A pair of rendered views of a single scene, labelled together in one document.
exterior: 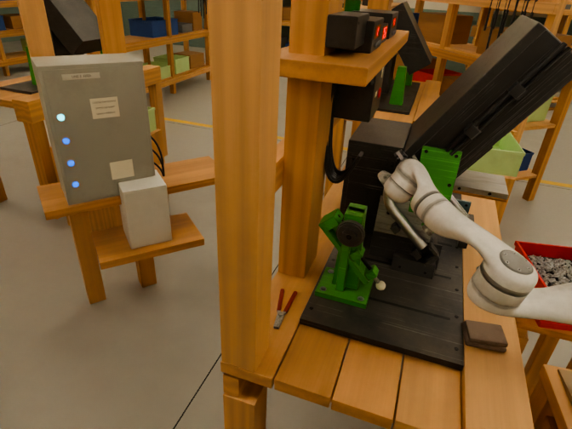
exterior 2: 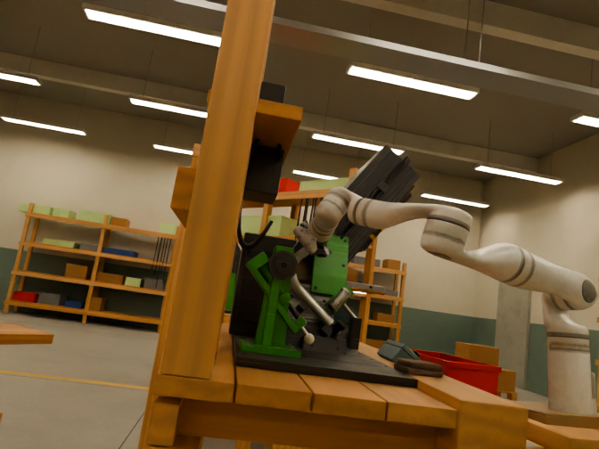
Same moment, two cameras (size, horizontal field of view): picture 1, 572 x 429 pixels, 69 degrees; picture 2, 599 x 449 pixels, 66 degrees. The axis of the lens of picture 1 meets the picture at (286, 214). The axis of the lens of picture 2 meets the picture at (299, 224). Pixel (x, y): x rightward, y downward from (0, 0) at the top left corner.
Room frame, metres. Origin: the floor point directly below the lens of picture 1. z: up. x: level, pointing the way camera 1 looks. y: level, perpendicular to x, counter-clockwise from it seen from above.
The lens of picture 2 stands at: (-0.13, 0.31, 1.04)
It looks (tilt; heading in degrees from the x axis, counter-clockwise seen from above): 9 degrees up; 335
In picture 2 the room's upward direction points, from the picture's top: 8 degrees clockwise
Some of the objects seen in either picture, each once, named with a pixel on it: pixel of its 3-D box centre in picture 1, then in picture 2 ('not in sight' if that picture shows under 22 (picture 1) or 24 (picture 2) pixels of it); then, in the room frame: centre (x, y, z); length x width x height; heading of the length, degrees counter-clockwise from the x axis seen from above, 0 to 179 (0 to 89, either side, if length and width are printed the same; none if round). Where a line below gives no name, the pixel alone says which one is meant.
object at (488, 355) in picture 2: not in sight; (468, 368); (5.33, -5.58, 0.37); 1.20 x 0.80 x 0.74; 80
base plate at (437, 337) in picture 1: (401, 237); (295, 344); (1.31, -0.42, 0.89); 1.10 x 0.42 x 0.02; 162
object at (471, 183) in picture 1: (444, 178); (327, 283); (1.35, -0.54, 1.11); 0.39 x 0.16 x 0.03; 72
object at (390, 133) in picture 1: (375, 174); (260, 286); (1.45, -0.33, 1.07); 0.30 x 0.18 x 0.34; 162
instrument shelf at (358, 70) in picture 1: (352, 47); (249, 154); (1.39, -0.18, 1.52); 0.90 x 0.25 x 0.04; 162
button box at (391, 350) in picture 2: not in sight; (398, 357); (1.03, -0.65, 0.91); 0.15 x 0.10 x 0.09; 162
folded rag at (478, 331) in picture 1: (483, 334); (418, 367); (0.81, -0.53, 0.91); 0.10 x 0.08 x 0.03; 79
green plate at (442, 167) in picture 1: (434, 178); (328, 265); (1.22, -0.46, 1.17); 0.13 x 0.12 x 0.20; 162
